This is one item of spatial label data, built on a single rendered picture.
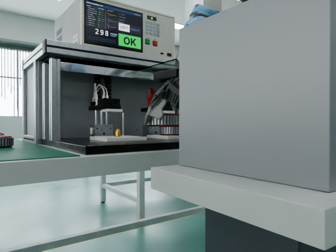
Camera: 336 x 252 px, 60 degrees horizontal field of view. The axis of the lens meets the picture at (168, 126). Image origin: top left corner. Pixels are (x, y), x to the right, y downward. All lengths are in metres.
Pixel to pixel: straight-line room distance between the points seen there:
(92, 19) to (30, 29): 6.60
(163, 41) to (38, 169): 0.86
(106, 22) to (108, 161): 0.65
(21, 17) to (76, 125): 6.66
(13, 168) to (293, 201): 0.55
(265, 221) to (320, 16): 0.25
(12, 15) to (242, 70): 7.47
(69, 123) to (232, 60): 0.89
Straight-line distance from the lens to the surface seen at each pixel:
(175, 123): 0.86
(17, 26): 7.74
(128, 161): 0.78
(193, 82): 0.53
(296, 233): 0.34
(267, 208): 0.35
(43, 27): 7.87
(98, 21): 1.22
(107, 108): 1.08
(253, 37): 0.45
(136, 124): 1.37
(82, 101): 1.27
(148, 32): 1.33
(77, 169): 0.73
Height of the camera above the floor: 0.83
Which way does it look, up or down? level
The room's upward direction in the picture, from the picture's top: straight up
